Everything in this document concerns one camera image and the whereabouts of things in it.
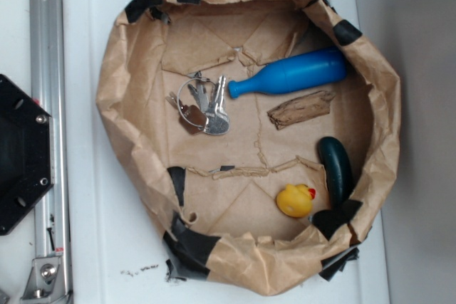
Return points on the aluminium extrusion rail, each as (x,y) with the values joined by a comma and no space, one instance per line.
(51,214)

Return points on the dark green curved cucumber toy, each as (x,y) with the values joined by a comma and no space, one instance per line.
(339,178)

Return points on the blue plastic bowling pin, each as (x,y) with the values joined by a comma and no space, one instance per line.
(296,73)

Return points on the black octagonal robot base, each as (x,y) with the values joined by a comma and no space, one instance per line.
(25,154)

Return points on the brown wood bark piece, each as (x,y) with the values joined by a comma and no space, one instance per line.
(301,109)

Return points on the silver key bunch on ring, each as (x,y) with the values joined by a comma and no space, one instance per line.
(208,115)

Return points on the metal corner bracket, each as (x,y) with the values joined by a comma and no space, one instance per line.
(45,282)

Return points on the yellow rubber duck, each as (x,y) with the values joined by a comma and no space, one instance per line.
(296,200)

